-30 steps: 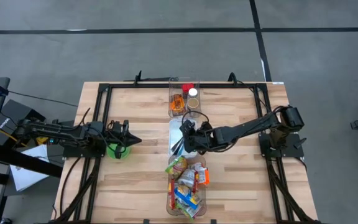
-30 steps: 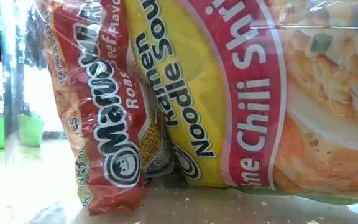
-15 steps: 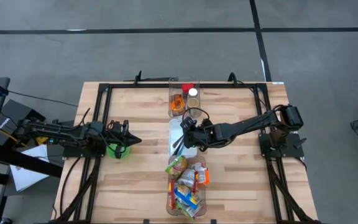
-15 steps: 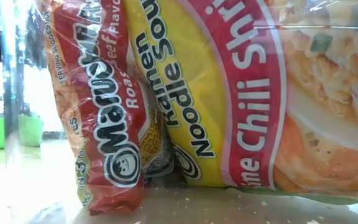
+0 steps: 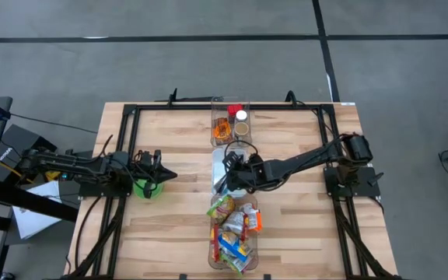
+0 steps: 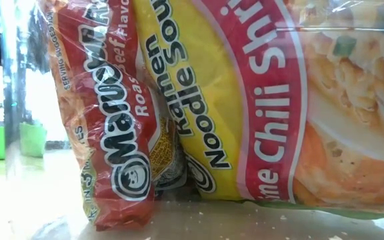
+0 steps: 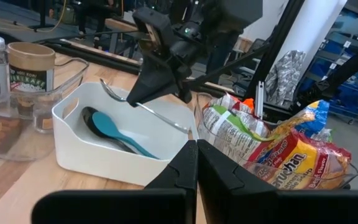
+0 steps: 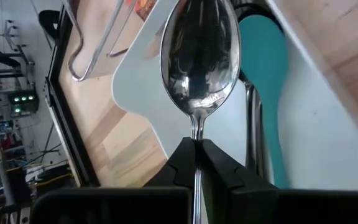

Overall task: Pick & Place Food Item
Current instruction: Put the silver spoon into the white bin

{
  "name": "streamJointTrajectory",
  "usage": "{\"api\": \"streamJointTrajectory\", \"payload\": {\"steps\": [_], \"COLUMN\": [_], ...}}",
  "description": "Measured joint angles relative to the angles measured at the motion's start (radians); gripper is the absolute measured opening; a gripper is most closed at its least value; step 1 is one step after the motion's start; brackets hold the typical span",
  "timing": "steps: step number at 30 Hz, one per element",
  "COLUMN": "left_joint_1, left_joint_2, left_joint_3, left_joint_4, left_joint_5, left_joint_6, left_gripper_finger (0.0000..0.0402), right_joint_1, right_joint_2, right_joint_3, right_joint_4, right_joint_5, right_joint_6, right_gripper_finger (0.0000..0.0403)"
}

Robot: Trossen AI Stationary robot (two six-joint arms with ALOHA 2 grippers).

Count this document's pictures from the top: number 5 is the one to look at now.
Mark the black frame clamp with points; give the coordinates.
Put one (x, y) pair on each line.
(267, 277)
(173, 99)
(291, 98)
(183, 277)

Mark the large clear plastic bin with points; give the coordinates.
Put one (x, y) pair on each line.
(213, 268)

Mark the black side cart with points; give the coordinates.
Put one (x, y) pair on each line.
(33, 200)

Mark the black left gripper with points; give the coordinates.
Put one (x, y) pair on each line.
(146, 167)

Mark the green plastic bowl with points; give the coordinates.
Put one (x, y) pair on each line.
(138, 192)

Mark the red-lid spice jar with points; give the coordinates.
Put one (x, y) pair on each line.
(235, 109)

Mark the small clear plastic bin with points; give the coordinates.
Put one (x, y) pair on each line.
(218, 145)

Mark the white-lid spice jar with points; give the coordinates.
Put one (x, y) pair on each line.
(241, 115)

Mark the white paper sheet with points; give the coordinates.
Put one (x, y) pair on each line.
(33, 221)

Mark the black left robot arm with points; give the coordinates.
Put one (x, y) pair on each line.
(64, 163)

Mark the blue ramen packet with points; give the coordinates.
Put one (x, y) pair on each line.
(233, 249)

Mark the orange ramen packet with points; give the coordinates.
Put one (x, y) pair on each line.
(253, 218)

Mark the green-edged ramen packet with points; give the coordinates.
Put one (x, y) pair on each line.
(237, 265)
(220, 208)

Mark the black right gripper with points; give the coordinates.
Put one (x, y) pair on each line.
(251, 175)

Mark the tan-lid jar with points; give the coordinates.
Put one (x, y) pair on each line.
(241, 128)

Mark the white cutting board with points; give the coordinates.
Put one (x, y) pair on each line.
(218, 163)

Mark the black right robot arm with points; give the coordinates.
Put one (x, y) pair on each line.
(305, 155)

